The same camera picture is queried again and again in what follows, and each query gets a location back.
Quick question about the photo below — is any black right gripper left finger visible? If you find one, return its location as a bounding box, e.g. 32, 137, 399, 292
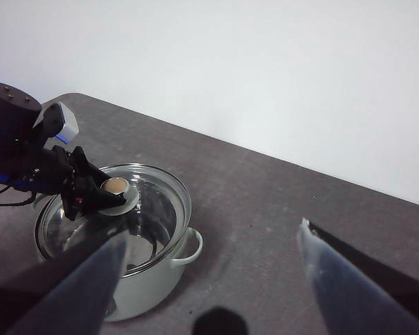
0, 232, 128, 335

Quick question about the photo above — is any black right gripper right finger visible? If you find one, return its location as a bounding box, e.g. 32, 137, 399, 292
297, 217, 419, 335

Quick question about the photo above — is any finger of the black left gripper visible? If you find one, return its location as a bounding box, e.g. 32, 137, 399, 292
71, 187, 126, 216
74, 146, 110, 185

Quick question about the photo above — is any glass lid with green knob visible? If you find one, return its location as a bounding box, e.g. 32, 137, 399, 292
34, 163, 192, 280

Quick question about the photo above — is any green electric cooking pot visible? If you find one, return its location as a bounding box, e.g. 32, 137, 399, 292
33, 191, 204, 322

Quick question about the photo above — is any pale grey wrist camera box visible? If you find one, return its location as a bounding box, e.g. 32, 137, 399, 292
32, 101, 80, 144

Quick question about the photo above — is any thin black cable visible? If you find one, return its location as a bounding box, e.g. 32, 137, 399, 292
0, 186, 36, 208

